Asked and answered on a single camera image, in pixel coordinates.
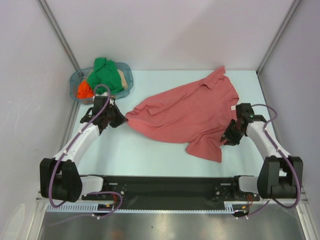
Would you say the pink polo shirt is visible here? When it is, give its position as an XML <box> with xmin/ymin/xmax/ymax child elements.
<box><xmin>126</xmin><ymin>66</ymin><xmax>240</xmax><ymax>163</ymax></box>

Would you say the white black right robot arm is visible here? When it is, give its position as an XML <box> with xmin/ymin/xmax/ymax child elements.
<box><xmin>221</xmin><ymin>103</ymin><xmax>304</xmax><ymax>204</ymax></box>

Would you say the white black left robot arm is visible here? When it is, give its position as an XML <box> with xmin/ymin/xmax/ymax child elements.
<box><xmin>39</xmin><ymin>95</ymin><xmax>127</xmax><ymax>203</ymax></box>

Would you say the orange t shirt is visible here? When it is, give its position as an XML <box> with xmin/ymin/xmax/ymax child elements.
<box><xmin>76</xmin><ymin>79</ymin><xmax>94</xmax><ymax>99</ymax></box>

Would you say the beige t shirt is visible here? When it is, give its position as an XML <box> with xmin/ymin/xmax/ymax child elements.
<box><xmin>117</xmin><ymin>69</ymin><xmax>128</xmax><ymax>90</ymax></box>

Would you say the green t shirt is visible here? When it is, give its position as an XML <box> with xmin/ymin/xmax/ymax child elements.
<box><xmin>87</xmin><ymin>57</ymin><xmax>125</xmax><ymax>95</ymax></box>

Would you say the clear blue plastic bin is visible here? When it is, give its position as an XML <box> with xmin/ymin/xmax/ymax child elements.
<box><xmin>69</xmin><ymin>62</ymin><xmax>134</xmax><ymax>105</ymax></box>

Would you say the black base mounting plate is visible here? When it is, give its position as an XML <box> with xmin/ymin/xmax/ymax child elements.
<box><xmin>82</xmin><ymin>176</ymin><xmax>260</xmax><ymax>211</ymax></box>

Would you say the white slotted cable duct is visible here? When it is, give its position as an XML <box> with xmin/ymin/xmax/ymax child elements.
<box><xmin>46</xmin><ymin>202</ymin><xmax>248</xmax><ymax>214</ymax></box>

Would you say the aluminium frame rail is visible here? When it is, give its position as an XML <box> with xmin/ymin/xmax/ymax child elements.
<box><xmin>36</xmin><ymin>191</ymin><xmax>50</xmax><ymax>203</ymax></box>

